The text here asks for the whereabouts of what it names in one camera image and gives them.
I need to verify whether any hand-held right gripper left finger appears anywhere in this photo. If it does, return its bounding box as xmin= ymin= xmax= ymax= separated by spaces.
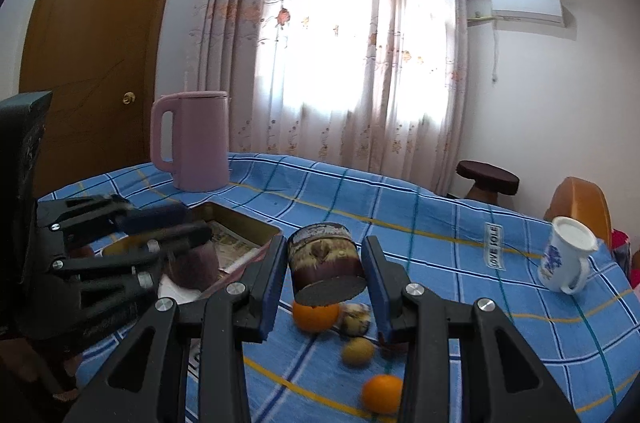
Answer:
xmin=62 ymin=235 xmax=288 ymax=423

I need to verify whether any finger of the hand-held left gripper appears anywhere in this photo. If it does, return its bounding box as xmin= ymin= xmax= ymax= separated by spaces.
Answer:
xmin=50 ymin=225 xmax=215 ymax=320
xmin=37 ymin=194 xmax=193 ymax=250

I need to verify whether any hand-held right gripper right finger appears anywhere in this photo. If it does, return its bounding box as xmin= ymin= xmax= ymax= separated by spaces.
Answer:
xmin=361 ymin=235 xmax=581 ymax=423

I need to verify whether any dark purple fruit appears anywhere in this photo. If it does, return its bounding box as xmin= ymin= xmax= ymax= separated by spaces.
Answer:
xmin=164 ymin=242 xmax=221 ymax=290

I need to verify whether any gold rectangular tin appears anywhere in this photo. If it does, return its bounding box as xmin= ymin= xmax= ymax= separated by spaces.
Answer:
xmin=101 ymin=202 xmax=282 ymax=304

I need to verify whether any brown labelled jar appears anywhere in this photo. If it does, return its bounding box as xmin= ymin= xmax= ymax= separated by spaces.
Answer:
xmin=287 ymin=222 xmax=367 ymax=307

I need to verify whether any newspaper sheet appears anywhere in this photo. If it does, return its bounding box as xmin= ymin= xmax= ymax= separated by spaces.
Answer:
xmin=206 ymin=219 xmax=262 ymax=275

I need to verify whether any orange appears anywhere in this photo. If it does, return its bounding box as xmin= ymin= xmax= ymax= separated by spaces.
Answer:
xmin=362 ymin=374 xmax=404 ymax=415
xmin=292 ymin=300 xmax=340 ymax=333

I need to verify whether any yellow-green kiwi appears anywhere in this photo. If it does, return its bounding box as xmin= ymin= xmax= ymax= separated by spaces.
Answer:
xmin=341 ymin=336 xmax=376 ymax=368

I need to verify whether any pink electric kettle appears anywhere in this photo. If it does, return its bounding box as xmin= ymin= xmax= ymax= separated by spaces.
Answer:
xmin=150 ymin=90 xmax=232 ymax=192

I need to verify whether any blue plaid tablecloth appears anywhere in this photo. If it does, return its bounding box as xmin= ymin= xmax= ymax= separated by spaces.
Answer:
xmin=37 ymin=152 xmax=640 ymax=423

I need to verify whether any brown wooden door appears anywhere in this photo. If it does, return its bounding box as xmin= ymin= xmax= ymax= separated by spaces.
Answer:
xmin=19 ymin=0 xmax=187 ymax=199

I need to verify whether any dark round stool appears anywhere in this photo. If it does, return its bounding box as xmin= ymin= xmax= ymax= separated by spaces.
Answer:
xmin=455 ymin=160 xmax=521 ymax=204

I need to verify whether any white mug with blue print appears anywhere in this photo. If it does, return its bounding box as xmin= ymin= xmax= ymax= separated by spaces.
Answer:
xmin=537 ymin=216 xmax=599 ymax=295

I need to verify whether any orange wooden chair back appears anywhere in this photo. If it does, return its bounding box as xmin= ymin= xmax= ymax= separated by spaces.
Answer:
xmin=543 ymin=176 xmax=614 ymax=250

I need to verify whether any floral sheer curtain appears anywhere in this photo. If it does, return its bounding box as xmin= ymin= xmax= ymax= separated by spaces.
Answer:
xmin=187 ymin=0 xmax=474 ymax=199

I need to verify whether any red bag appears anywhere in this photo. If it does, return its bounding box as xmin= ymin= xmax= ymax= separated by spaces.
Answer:
xmin=609 ymin=229 xmax=640 ymax=290

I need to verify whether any white air conditioner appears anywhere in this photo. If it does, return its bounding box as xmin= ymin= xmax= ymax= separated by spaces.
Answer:
xmin=489 ymin=0 xmax=564 ymax=27

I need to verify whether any air conditioner cable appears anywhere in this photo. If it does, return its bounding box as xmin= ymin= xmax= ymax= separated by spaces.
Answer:
xmin=492 ymin=23 xmax=501 ymax=85

